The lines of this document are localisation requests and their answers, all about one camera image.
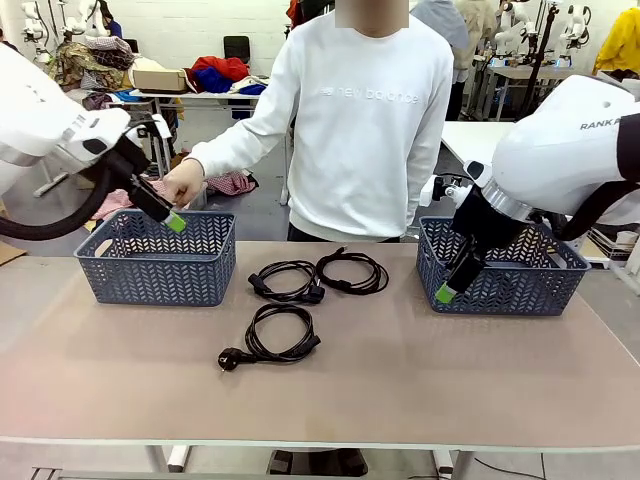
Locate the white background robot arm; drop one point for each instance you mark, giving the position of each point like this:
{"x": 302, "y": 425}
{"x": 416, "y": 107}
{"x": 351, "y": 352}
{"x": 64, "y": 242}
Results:
{"x": 92, "y": 20}
{"x": 575, "y": 30}
{"x": 34, "y": 20}
{"x": 510, "y": 30}

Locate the closed tan cardboard box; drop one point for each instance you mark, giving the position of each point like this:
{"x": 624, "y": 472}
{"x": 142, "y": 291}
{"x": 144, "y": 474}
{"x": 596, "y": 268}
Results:
{"x": 160, "y": 80}

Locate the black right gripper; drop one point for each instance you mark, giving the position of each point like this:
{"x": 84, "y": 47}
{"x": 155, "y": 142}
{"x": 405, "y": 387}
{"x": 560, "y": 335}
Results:
{"x": 487, "y": 225}

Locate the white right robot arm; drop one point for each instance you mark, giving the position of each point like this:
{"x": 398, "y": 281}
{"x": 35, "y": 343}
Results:
{"x": 550, "y": 160}

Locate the black office chair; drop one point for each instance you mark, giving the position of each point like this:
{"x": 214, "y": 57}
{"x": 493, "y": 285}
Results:
{"x": 236, "y": 47}

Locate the person in white sweatshirt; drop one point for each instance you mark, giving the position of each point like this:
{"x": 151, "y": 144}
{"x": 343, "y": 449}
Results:
{"x": 365, "y": 150}

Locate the blue cloth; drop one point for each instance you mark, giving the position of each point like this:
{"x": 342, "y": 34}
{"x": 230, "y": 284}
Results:
{"x": 212, "y": 81}

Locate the white table leg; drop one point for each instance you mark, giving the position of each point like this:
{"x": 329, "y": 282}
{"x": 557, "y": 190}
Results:
{"x": 170, "y": 457}
{"x": 450, "y": 462}

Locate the black tripod stand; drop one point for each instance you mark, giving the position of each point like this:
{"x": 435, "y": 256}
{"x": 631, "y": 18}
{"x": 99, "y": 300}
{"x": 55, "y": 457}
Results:
{"x": 542, "y": 45}

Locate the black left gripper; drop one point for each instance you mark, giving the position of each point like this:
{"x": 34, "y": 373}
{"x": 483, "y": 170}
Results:
{"x": 129, "y": 162}

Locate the blue plastic lattice basket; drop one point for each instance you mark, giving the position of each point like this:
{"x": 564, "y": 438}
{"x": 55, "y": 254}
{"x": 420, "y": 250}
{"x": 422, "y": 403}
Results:
{"x": 150, "y": 270}
{"x": 510, "y": 295}

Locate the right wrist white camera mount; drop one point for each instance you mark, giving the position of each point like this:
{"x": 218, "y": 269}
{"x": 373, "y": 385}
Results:
{"x": 477, "y": 170}

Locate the person's right hand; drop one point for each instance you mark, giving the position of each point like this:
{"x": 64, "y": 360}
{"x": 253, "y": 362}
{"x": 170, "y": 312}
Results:
{"x": 182, "y": 182}

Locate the yellow jacket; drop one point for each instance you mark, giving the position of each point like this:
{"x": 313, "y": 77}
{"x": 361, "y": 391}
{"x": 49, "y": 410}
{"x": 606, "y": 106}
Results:
{"x": 622, "y": 45}

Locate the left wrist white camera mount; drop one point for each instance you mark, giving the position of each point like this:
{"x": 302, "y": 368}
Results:
{"x": 160, "y": 127}

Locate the long white clothes table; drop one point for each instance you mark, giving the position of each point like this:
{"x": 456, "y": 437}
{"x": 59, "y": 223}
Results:
{"x": 200, "y": 95}

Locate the white background table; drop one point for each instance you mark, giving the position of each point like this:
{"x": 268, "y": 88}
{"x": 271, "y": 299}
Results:
{"x": 470, "y": 140}

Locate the person's right forearm white sleeve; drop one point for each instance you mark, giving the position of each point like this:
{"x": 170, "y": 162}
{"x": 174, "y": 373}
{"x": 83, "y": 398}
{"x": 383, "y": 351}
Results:
{"x": 230, "y": 147}

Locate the pile of patterned clothes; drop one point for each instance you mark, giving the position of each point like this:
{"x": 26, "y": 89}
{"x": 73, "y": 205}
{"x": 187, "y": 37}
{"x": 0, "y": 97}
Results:
{"x": 85, "y": 60}

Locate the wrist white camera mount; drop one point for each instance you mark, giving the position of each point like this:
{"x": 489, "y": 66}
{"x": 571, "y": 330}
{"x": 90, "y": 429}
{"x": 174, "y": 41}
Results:
{"x": 477, "y": 170}
{"x": 160, "y": 127}

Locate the person in grey hood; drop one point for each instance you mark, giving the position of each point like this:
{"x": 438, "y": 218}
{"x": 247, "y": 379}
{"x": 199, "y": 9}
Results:
{"x": 445, "y": 20}

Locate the red plaid cloth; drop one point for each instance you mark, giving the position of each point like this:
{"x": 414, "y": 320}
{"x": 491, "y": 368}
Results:
{"x": 232, "y": 182}

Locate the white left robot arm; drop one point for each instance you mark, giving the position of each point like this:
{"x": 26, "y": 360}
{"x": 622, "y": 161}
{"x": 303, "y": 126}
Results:
{"x": 30, "y": 110}

